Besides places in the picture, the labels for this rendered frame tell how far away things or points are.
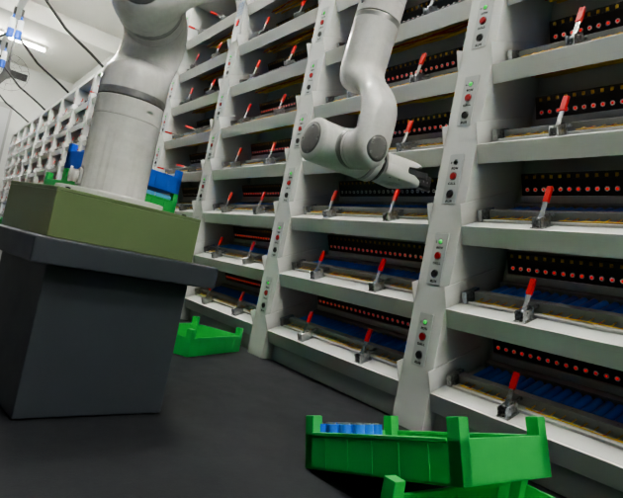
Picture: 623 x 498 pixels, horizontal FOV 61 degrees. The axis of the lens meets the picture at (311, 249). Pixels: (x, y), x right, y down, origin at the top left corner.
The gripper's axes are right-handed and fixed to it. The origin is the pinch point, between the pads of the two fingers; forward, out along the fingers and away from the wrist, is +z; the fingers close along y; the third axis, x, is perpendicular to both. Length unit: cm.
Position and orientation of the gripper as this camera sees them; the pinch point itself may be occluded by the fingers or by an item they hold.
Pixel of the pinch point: (421, 182)
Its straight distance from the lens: 120.8
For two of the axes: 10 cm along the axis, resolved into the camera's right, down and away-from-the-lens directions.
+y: 5.8, 0.8, -8.1
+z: 7.9, 1.9, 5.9
